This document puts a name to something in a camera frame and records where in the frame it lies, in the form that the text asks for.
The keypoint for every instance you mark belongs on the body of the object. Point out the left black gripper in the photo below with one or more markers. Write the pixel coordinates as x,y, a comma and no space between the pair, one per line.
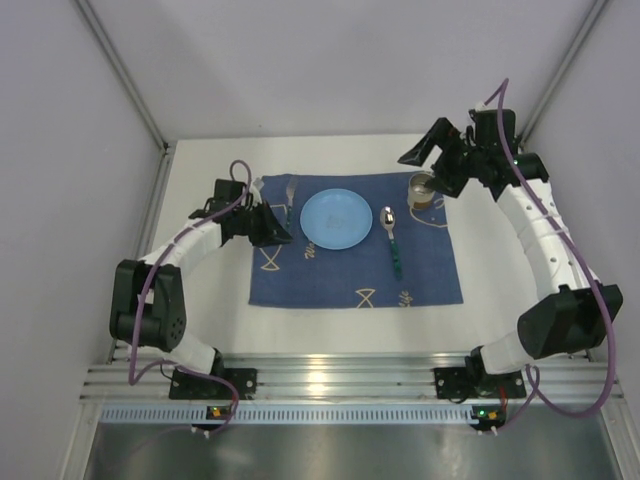
255,224

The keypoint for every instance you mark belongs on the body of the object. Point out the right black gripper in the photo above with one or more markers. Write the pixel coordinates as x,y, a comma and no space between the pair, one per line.
447,163

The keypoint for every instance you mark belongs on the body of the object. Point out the metal fork teal handle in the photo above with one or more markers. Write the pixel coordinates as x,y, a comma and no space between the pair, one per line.
290,193

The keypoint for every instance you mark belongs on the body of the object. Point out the small metal cup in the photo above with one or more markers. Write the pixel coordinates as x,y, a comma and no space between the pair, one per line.
420,191

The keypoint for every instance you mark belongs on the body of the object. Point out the light blue plastic plate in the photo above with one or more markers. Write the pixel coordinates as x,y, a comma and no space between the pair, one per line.
336,219

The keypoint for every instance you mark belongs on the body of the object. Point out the metal spoon teal handle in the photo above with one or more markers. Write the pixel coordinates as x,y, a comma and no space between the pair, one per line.
388,221

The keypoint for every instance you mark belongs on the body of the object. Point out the blue cloth placemat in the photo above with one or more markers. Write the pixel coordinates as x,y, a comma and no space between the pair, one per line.
302,275

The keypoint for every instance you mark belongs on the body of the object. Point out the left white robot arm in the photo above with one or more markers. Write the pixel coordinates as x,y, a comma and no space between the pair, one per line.
148,303

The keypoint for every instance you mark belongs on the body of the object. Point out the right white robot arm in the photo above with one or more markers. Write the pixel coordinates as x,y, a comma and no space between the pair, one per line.
567,317

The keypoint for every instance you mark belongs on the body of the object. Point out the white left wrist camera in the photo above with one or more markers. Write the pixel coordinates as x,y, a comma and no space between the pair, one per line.
255,190

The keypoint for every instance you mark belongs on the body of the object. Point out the aluminium mounting rail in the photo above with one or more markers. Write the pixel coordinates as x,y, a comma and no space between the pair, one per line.
341,378

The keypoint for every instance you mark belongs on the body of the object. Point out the right aluminium frame post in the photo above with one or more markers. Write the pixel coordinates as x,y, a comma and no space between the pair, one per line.
569,54

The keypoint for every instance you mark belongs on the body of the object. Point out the aluminium frame post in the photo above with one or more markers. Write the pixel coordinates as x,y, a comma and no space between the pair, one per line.
569,54
90,17

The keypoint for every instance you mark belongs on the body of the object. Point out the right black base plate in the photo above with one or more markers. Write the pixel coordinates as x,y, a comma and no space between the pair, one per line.
456,384

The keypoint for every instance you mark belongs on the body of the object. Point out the perforated grey cable duct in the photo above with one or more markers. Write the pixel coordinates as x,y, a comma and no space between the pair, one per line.
274,414

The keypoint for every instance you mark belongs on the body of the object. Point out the left aluminium frame post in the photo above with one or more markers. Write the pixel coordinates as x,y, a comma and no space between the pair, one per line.
90,17

